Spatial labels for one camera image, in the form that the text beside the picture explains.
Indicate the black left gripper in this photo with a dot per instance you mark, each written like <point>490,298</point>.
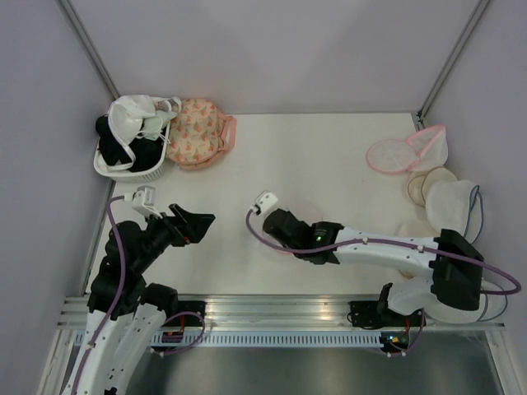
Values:
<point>191,226</point>

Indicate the white bra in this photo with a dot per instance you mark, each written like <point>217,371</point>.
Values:
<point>153,127</point>
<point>131,119</point>

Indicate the pink rimmed mesh laundry bag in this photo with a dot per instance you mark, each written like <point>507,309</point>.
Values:
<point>302,209</point>

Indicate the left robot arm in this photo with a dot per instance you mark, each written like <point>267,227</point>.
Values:
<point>125,312</point>

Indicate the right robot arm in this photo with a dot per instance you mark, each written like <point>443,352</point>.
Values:
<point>443,282</point>

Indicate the white plastic laundry basket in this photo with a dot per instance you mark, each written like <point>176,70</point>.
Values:
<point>131,164</point>

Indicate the floral peach bra case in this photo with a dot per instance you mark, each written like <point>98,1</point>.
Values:
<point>200,134</point>

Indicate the white bra in basket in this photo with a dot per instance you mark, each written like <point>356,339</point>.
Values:
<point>153,127</point>

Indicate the pink mesh laundry bag flat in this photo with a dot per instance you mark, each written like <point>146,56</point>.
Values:
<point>391,156</point>

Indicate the large white blue mesh bag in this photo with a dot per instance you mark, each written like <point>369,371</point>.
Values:
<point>490,307</point>

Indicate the beige bra cup upper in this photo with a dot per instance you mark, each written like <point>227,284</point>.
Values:
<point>420,183</point>

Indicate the pink mesh laundry bag open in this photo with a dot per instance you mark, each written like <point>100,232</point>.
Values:
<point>431,148</point>

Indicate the black bras in basket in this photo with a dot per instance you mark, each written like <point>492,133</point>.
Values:
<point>141,154</point>

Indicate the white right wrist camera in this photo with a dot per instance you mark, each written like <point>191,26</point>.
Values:
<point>264,203</point>

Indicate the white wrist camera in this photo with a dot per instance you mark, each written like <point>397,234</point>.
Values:
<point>264,203</point>
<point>143,202</point>

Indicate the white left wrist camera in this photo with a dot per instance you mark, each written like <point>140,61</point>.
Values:
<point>143,202</point>

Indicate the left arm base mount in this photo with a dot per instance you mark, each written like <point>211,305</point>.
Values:
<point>187,320</point>

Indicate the aluminium front rail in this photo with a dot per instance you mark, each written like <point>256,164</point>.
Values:
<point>271,312</point>

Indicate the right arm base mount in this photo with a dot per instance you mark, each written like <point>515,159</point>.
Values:
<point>375,315</point>

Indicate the white slotted cable duct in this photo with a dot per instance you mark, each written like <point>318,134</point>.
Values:
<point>291,339</point>

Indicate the right aluminium corner post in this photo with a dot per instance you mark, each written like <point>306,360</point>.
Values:
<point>456,53</point>

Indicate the aluminium corner post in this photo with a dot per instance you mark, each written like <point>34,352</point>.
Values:
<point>456,53</point>
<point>79,30</point>

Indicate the left aluminium corner post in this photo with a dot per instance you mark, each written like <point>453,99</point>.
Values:
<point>79,30</point>

